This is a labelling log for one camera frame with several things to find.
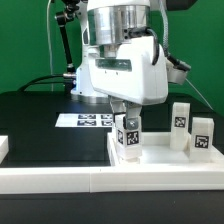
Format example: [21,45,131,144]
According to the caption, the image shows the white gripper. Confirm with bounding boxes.
[88,36,168,130]

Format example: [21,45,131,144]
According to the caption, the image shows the white square table top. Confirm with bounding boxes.
[107,132,224,167]

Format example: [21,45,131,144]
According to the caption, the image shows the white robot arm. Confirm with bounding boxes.
[56,0,197,130]

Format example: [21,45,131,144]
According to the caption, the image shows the white marker tag sheet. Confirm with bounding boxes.
[55,113,113,128]

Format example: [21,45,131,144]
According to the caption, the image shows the white U-shaped obstacle fence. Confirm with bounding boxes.
[0,134,224,195]

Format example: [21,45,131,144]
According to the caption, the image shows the black cable bundle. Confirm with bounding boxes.
[18,73,77,92]

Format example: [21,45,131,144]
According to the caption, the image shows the white thin cable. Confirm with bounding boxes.
[46,0,56,92]

